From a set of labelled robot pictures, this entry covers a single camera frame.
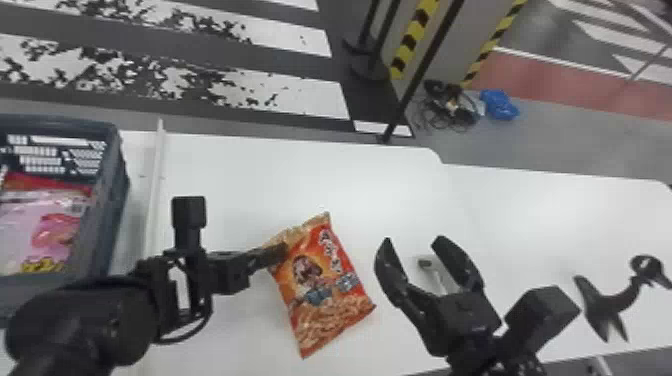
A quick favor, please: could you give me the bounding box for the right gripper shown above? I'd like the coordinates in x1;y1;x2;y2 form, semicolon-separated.
373;234;503;359

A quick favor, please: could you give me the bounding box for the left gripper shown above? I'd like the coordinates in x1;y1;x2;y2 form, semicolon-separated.
207;241;290;296

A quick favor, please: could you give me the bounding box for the orange snack packet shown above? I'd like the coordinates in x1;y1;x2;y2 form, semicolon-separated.
263;211;377;360

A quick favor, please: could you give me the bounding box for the blue basket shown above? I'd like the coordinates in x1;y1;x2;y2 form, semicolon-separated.
0;113;131;323

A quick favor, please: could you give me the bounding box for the blue bag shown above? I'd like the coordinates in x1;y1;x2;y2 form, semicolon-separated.
479;88;521;122

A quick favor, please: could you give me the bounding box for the pink snack packet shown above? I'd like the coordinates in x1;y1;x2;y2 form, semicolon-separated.
0;198;89;275

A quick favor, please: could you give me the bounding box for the red snack packet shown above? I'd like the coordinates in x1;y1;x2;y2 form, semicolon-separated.
1;172;95;199

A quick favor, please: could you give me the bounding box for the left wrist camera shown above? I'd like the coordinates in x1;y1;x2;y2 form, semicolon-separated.
170;196;208;252

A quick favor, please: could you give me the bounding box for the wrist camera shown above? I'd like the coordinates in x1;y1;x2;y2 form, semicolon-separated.
170;196;208;252
502;285;582;354

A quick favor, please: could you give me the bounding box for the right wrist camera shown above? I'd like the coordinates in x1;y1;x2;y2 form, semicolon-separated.
502;285;582;354

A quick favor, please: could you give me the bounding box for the black cable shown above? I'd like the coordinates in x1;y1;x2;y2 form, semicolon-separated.
413;78;482;134

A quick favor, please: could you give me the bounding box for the yellow black striped post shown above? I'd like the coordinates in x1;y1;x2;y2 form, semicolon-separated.
389;0;441;82

